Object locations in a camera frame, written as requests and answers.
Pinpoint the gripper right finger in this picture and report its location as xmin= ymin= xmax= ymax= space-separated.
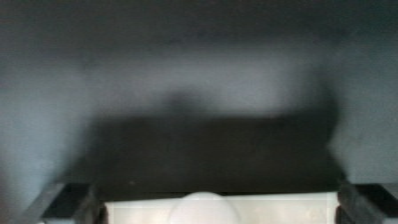
xmin=335 ymin=183 xmax=398 ymax=224

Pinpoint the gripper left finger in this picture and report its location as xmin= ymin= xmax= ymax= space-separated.
xmin=19 ymin=183 xmax=106 ymax=224

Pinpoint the white front drawer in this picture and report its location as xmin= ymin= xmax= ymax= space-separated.
xmin=106 ymin=192 xmax=339 ymax=224

